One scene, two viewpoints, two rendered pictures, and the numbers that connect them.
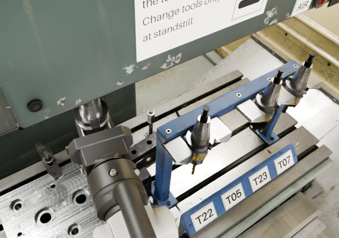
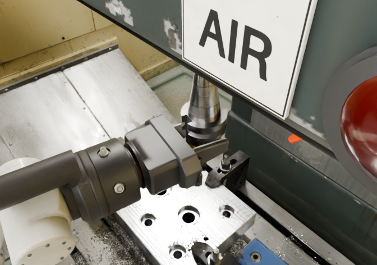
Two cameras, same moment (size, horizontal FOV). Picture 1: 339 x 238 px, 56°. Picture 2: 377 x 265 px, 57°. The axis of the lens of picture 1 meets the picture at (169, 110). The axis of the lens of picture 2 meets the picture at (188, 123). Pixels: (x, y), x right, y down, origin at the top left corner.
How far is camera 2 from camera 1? 0.43 m
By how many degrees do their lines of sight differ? 57
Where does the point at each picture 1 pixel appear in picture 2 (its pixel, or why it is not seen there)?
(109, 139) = (168, 146)
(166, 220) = (32, 233)
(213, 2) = not seen: outside the picture
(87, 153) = (143, 130)
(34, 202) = not seen: hidden behind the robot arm
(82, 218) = (161, 224)
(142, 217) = (13, 181)
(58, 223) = (153, 202)
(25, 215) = not seen: hidden behind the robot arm
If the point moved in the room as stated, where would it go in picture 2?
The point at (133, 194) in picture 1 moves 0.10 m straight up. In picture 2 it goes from (51, 167) to (20, 90)
